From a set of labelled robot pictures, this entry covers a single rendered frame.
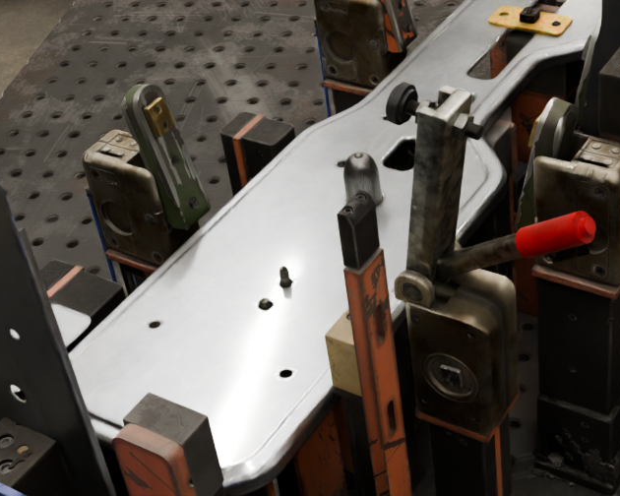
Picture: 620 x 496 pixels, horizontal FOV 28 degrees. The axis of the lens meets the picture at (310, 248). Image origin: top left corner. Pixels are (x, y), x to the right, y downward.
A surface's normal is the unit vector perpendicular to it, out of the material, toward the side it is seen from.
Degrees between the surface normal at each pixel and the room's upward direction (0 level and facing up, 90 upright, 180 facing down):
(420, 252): 90
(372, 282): 90
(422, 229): 90
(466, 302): 0
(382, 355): 90
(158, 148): 78
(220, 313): 0
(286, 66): 0
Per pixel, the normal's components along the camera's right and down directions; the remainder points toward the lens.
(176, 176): 0.78, 0.09
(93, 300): -0.13, -0.78
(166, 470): -0.55, 0.58
